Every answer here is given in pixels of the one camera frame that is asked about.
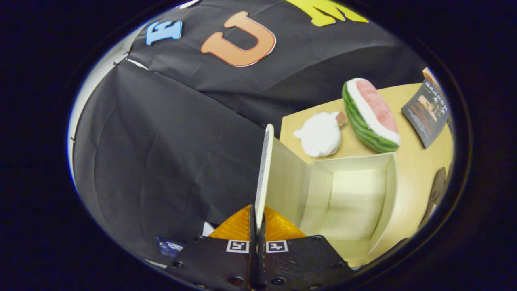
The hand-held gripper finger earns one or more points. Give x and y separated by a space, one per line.
253 258
261 262

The beige fabric storage box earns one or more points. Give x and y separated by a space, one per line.
355 194

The brown fuzzy shoe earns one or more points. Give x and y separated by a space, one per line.
437 190

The white paper sheet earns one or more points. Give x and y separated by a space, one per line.
208 229

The blue printed packet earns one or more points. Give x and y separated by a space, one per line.
169 247

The white plush toy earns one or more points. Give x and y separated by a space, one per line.
321 135

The watermelon slice plush toy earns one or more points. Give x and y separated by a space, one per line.
373 117

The black paperback book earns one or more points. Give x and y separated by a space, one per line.
428 111

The beige cover book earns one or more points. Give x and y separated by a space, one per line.
430 76

